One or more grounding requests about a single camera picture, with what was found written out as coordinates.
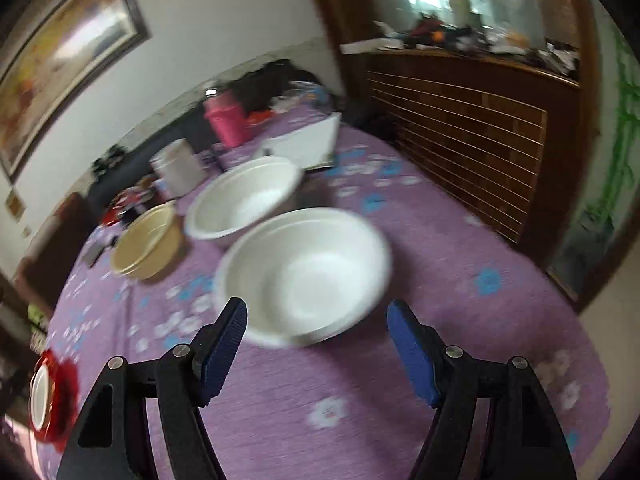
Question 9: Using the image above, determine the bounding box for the white foam bowl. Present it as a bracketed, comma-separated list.
[184, 156, 304, 249]
[213, 207, 393, 349]

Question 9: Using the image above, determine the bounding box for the white foam plate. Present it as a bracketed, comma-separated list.
[29, 364, 51, 431]

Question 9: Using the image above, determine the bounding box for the wooden sideboard cabinet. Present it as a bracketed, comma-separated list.
[340, 49, 582, 266]

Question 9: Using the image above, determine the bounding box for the black leather sofa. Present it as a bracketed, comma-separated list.
[86, 58, 320, 218]

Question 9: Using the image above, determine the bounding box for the white cylindrical container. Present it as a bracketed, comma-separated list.
[150, 139, 206, 200]

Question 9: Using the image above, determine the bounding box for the white notebook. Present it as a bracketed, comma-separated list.
[253, 113, 342, 171]

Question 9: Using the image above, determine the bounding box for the large red scalloped plate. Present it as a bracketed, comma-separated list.
[29, 349, 78, 454]

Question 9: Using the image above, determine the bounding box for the framed painting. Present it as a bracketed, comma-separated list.
[1, 0, 149, 182]

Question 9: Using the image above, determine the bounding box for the pink thermos bottle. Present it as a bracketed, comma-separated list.
[203, 88, 250, 150]

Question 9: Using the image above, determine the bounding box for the small red glass dish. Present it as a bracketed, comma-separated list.
[101, 186, 152, 226]

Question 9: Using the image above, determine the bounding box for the beige bowl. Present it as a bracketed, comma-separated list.
[111, 202, 184, 281]

